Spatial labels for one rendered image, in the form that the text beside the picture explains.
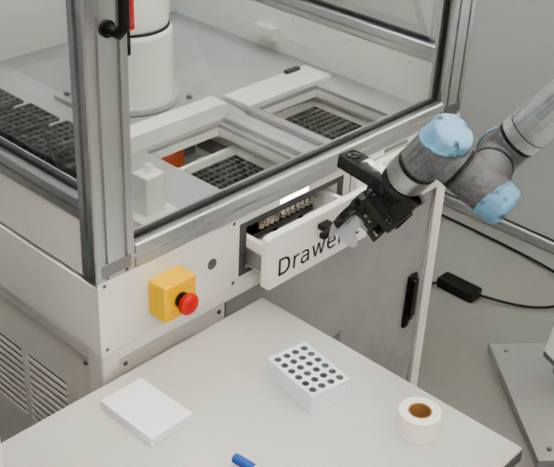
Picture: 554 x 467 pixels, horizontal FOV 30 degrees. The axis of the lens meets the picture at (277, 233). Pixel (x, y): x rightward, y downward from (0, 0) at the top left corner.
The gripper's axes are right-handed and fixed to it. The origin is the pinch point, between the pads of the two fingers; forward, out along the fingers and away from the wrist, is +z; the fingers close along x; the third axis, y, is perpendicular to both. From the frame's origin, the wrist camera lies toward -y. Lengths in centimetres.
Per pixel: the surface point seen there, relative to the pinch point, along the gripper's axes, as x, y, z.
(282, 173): -3.0, -14.1, 0.7
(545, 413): 83, 60, 65
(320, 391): -26.7, 23.1, -1.8
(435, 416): -18.2, 37.0, -11.8
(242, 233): -14.0, -8.7, 7.0
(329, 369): -21.2, 20.8, -0.2
